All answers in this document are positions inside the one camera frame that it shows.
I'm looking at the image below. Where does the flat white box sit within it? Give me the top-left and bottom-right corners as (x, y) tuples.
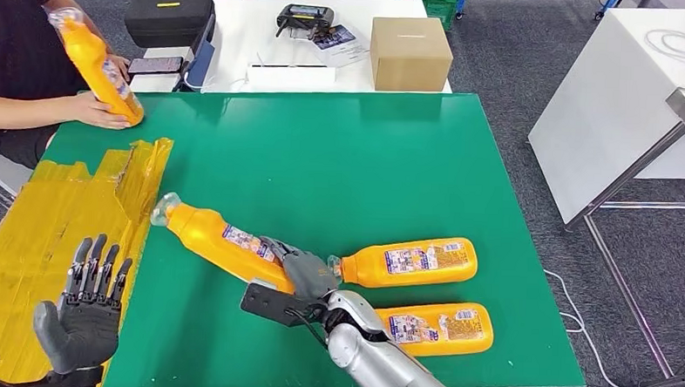
(245, 61), (337, 95)

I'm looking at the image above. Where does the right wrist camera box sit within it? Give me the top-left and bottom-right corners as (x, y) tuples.
(239, 278), (331, 329)

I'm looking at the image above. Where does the white side table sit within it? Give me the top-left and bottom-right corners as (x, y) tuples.
(523, 2), (685, 231)

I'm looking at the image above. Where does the person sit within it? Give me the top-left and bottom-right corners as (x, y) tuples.
(0, 0), (138, 175)

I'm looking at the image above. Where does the black carrying case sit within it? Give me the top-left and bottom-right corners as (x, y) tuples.
(123, 0), (217, 51)

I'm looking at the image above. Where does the white desk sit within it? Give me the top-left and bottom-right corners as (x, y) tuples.
(199, 0), (458, 104)

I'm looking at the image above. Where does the orange detergent bottle clear cap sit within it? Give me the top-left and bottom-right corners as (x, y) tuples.
(147, 190), (301, 295)
(44, 5), (150, 128)
(325, 231), (480, 294)
(370, 298), (496, 362)

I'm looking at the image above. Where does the black handheld controller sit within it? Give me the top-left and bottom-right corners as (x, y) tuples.
(275, 3), (336, 41)

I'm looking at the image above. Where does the printed booklet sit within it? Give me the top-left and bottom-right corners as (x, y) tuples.
(309, 23), (372, 70)

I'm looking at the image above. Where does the yellow taped cardboard sheet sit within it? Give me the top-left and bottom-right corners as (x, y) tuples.
(0, 131), (176, 387)

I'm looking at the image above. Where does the white cable on table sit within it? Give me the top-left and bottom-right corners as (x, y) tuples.
(642, 27), (685, 66)

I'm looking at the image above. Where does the white cable on floor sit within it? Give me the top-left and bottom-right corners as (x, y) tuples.
(538, 268), (685, 387)

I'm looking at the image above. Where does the person's left hand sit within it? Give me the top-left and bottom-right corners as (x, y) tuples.
(106, 53), (133, 83)

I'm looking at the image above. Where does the white box under phone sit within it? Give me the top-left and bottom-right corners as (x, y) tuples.
(128, 43), (197, 96)

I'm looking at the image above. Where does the black smartphone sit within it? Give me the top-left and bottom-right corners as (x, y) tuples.
(128, 54), (185, 78)

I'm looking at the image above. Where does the person's right hand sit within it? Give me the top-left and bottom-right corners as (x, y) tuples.
(67, 90), (133, 131)

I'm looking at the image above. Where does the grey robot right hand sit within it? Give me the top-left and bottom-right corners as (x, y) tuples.
(257, 235), (342, 302)

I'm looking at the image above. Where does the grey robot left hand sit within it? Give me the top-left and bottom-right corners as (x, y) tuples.
(30, 231), (136, 381)

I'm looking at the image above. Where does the green plastic crate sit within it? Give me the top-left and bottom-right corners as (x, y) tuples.
(408, 0), (471, 33)

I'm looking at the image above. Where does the blue and white device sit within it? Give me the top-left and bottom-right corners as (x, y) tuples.
(176, 11), (219, 93)

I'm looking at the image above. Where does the blue cart leg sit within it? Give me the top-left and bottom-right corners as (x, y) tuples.
(593, 0), (624, 22)

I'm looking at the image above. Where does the brown cardboard box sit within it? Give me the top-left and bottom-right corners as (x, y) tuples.
(368, 15), (456, 96)

